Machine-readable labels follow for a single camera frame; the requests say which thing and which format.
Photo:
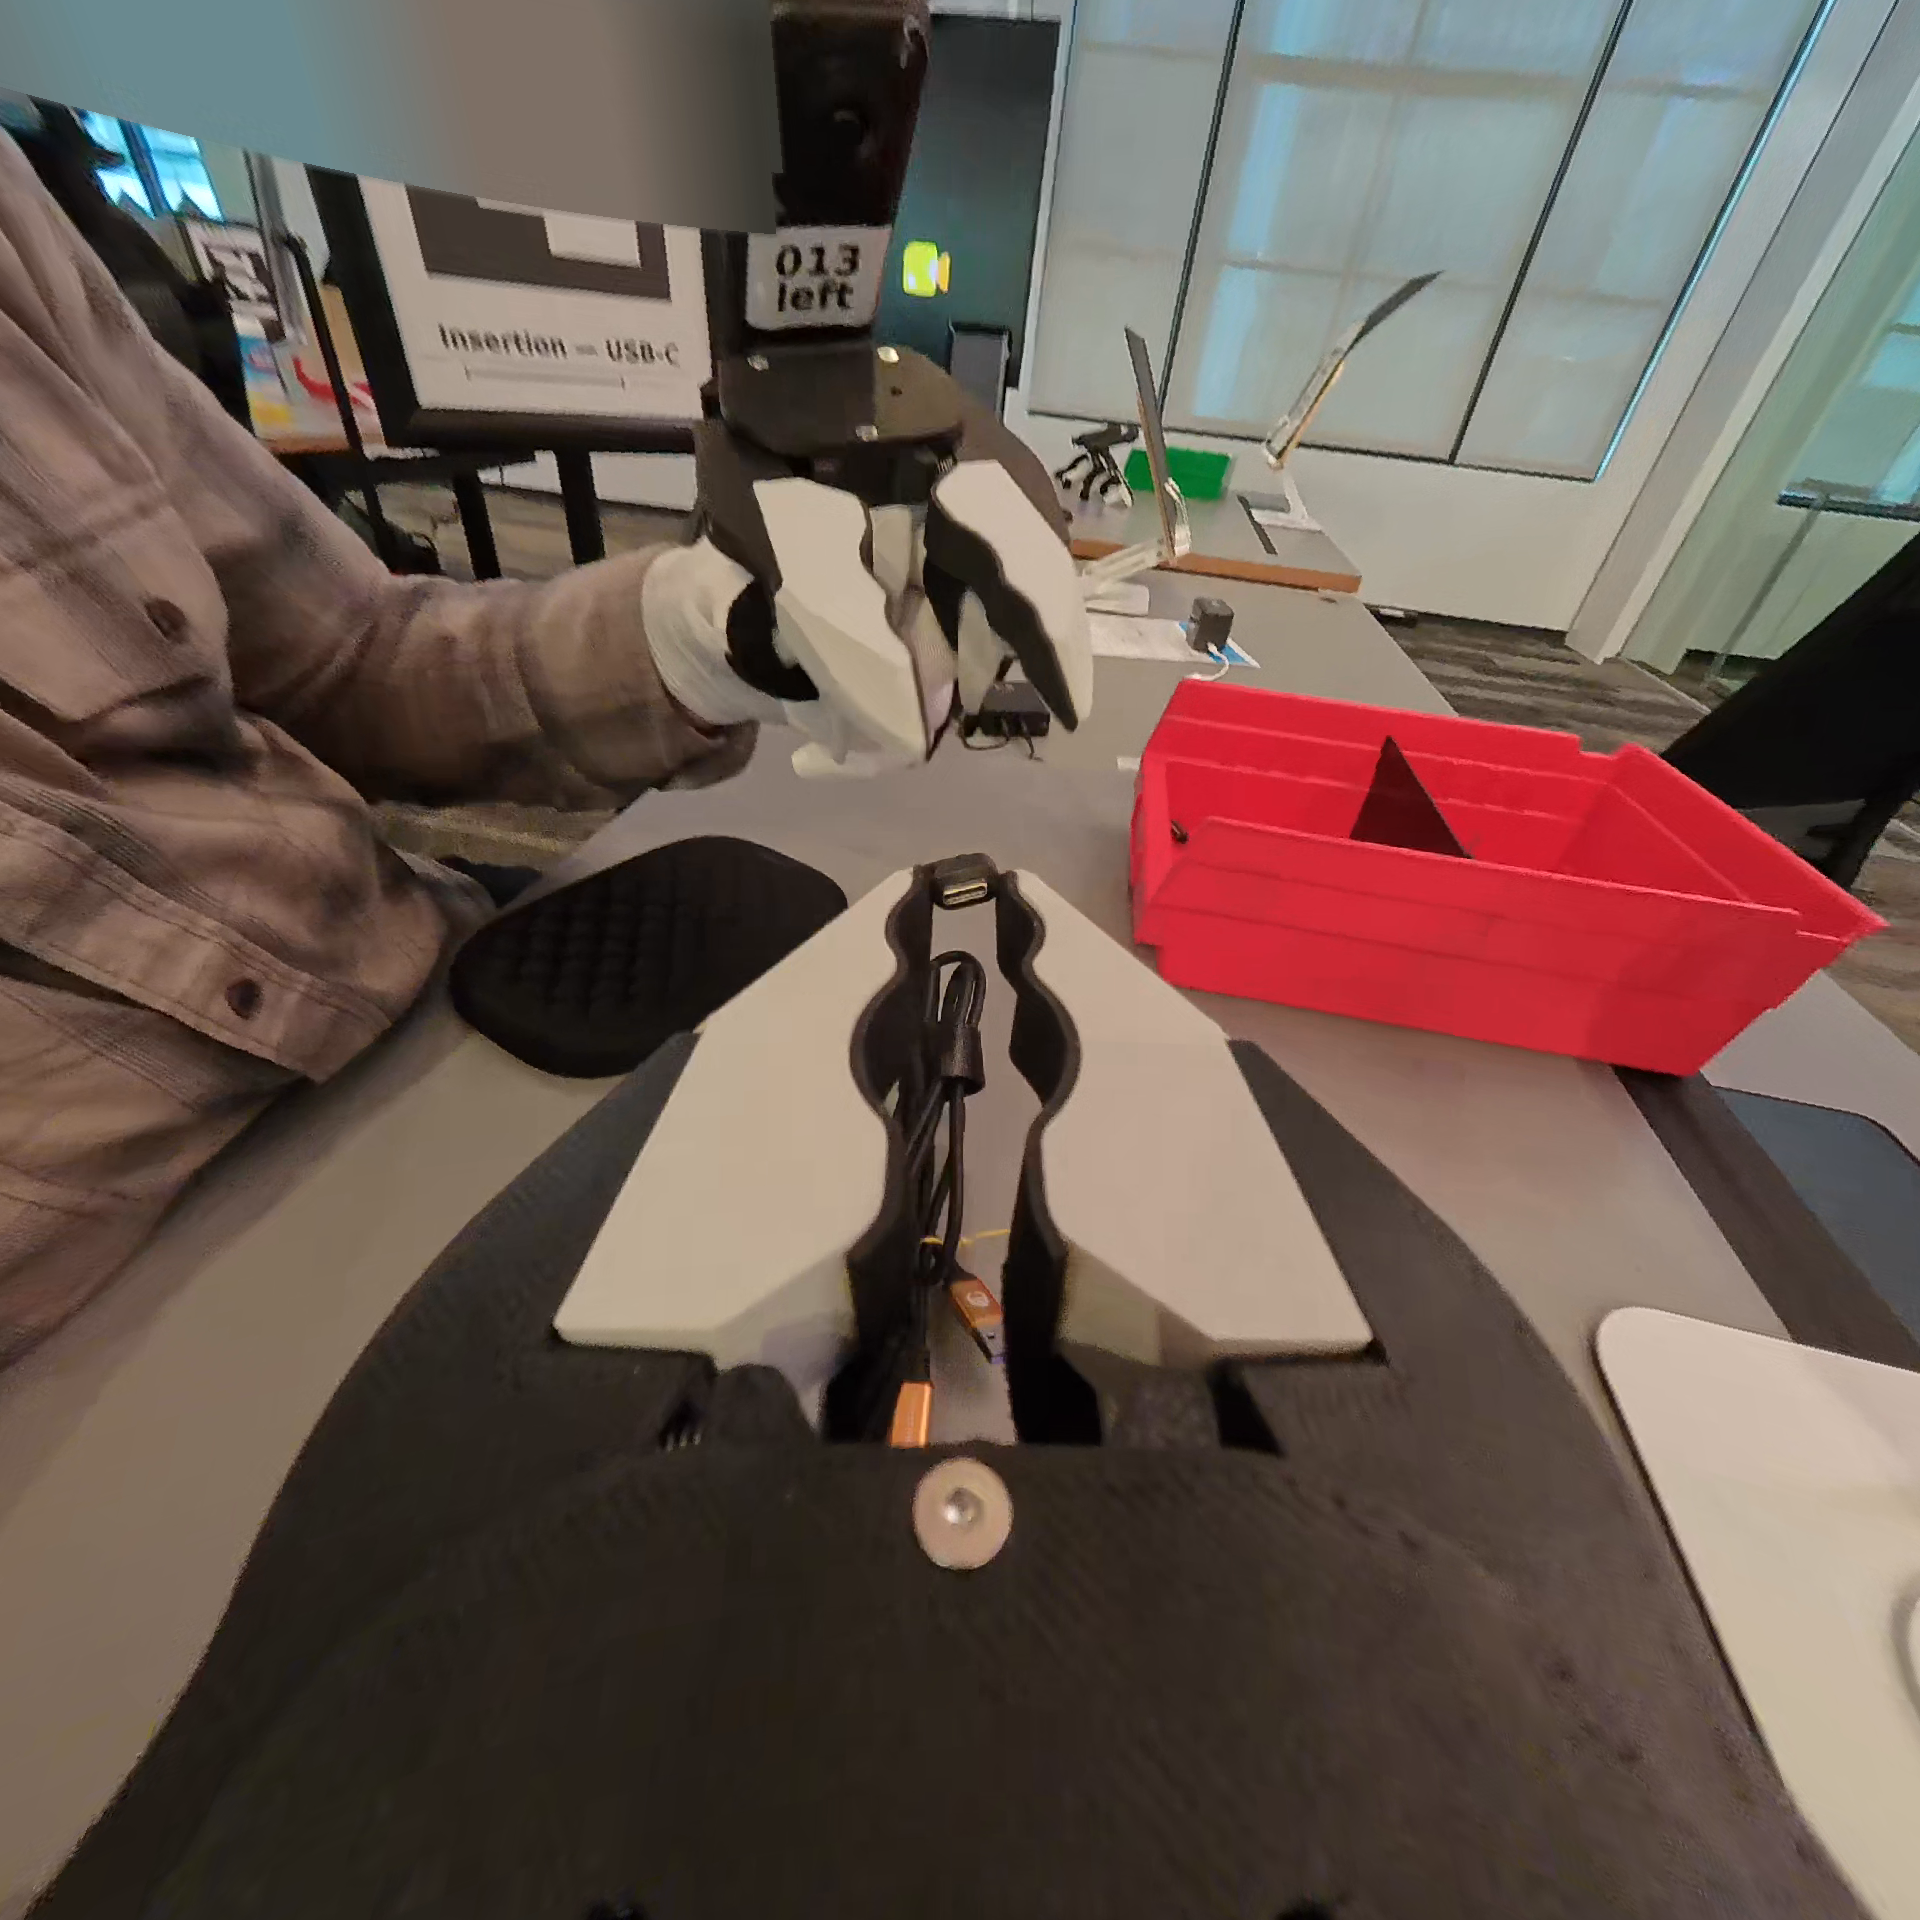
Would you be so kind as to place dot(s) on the black mesh wrist rest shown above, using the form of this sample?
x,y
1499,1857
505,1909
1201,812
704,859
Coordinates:
x,y
644,944

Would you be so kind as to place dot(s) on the framed marker sign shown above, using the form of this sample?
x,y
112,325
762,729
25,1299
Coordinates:
x,y
523,359

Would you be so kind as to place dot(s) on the dark desk mat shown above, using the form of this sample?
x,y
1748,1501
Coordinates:
x,y
1816,1184

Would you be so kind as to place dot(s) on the person's left forearm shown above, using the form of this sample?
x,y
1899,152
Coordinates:
x,y
494,674

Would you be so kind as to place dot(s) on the black chair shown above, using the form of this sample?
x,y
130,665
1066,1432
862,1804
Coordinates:
x,y
1800,705

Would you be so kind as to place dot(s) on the background table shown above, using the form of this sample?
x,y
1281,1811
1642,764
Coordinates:
x,y
1289,547

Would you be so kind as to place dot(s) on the clear acrylic stand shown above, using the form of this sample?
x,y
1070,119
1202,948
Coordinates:
x,y
1329,375
1148,435

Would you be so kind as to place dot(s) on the green box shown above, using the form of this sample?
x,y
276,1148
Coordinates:
x,y
1193,474

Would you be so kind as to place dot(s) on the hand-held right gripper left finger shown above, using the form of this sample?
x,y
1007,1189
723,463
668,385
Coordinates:
x,y
735,1170

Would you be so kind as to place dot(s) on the red plastic bin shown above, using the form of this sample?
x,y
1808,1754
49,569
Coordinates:
x,y
1425,960

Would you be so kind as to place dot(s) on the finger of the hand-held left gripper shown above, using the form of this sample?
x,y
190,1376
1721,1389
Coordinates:
x,y
1019,540
826,599

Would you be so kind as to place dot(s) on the small black adapter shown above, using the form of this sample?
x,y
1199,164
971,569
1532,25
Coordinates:
x,y
1009,709

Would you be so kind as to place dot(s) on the white stand base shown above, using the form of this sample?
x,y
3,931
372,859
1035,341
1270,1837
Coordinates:
x,y
1770,1500

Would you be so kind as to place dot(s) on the person's left hand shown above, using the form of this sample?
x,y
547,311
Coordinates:
x,y
681,629

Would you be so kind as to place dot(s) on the person's plaid shirt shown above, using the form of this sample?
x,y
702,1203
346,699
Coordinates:
x,y
150,749

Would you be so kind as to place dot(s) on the small black charger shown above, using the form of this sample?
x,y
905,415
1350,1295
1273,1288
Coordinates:
x,y
1210,618

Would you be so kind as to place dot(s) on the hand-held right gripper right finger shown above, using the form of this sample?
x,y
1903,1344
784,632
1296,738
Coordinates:
x,y
1184,1170

